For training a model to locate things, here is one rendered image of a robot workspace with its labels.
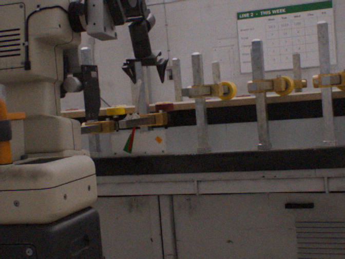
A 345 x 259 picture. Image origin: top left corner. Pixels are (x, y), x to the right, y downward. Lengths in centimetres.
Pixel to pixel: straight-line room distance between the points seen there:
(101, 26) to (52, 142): 34
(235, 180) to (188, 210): 41
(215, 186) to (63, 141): 101
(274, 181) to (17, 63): 121
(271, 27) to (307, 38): 55
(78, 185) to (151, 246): 161
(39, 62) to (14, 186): 46
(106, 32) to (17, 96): 30
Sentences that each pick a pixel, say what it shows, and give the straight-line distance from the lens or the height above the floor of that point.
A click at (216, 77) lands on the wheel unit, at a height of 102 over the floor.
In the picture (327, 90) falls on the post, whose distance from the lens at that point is 250.
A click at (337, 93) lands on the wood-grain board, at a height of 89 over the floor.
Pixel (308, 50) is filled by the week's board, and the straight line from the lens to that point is 977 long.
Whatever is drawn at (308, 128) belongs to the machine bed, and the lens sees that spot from 274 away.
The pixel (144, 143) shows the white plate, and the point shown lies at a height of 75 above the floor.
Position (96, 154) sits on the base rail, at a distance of 283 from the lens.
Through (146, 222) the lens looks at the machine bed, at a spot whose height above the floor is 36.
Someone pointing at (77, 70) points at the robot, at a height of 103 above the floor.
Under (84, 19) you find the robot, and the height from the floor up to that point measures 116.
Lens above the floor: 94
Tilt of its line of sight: 3 degrees down
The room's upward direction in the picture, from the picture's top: 5 degrees counter-clockwise
